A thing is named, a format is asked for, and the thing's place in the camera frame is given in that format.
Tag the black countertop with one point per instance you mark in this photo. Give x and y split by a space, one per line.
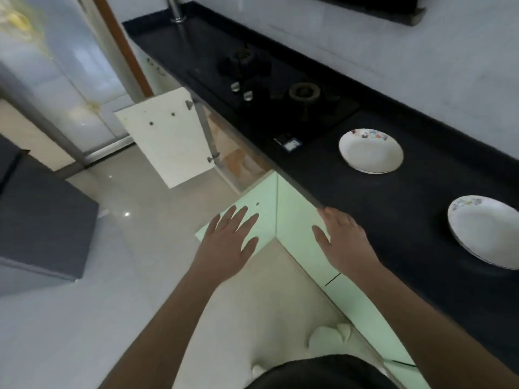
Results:
413 186

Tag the brass stove knob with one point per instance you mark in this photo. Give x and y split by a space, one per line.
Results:
235 87
248 95

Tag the dark grey refrigerator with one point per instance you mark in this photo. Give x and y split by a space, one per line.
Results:
40 222

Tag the dark stove label sticker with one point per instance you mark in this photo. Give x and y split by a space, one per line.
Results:
288 142

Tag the person's right forearm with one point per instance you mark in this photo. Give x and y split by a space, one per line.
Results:
425 332

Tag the brown wooden door frame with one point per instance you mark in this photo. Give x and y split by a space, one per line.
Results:
121 44

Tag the pale green cabinet door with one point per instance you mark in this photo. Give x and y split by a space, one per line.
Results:
259 198
170 149

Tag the steel utensil holder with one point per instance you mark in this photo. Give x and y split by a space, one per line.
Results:
176 10

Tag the person's black shirt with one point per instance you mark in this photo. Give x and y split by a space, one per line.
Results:
324 374

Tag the black glass gas stove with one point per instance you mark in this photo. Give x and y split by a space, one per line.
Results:
211 72

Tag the person's right hand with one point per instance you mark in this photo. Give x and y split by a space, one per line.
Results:
348 247

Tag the white plate with cartoon print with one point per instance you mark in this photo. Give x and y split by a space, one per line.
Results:
371 153
486 234

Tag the metal door hinge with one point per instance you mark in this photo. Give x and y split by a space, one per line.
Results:
213 157
189 104

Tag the person's left hand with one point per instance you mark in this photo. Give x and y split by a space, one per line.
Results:
225 251

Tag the glass sliding door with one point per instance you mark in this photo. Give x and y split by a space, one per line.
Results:
61 76

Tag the person's white trousers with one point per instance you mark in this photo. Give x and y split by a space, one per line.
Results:
328 340

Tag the black range hood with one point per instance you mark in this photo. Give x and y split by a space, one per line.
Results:
365 3

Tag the person's left forearm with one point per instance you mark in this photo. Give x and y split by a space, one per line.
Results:
162 340

